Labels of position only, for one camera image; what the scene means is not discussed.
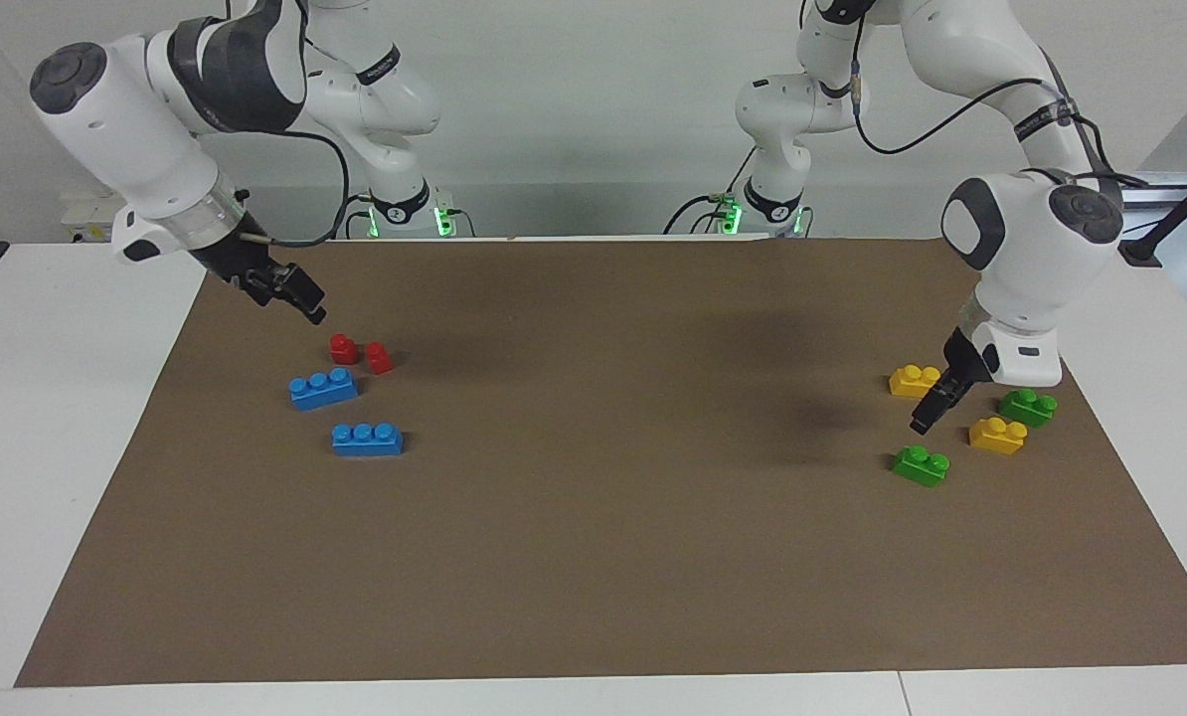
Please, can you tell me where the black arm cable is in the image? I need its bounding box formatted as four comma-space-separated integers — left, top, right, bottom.
849, 55, 1151, 190
244, 129, 352, 250

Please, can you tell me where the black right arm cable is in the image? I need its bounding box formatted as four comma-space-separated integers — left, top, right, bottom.
244, 129, 352, 250

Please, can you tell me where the white wall power strip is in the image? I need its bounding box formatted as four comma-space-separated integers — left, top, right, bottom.
61, 194, 137, 246

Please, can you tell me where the green two-stud toy block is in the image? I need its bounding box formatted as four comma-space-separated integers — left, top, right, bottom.
893, 446, 950, 488
998, 388, 1059, 430

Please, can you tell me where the blue three-stud toy block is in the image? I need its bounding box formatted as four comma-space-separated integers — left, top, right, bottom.
288, 367, 361, 412
332, 423, 405, 457

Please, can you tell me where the black right base cable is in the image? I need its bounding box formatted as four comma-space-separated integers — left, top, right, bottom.
330, 193, 376, 241

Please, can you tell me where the black camera stand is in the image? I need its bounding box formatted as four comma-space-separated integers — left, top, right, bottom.
1113, 159, 1187, 268

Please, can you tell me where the yellow two-stud toy block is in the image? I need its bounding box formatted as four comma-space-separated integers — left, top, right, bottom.
968, 417, 1029, 456
889, 365, 943, 400

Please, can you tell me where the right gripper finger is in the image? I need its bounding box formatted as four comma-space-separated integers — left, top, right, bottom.
250, 282, 327, 327
269, 263, 327, 312

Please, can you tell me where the brown paper table mat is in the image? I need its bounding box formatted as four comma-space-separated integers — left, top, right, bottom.
14, 237, 1187, 689

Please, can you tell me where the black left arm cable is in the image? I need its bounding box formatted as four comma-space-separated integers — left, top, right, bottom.
849, 55, 1151, 190

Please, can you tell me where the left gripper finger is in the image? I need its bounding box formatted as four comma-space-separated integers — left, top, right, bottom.
927, 380, 971, 437
909, 374, 954, 435

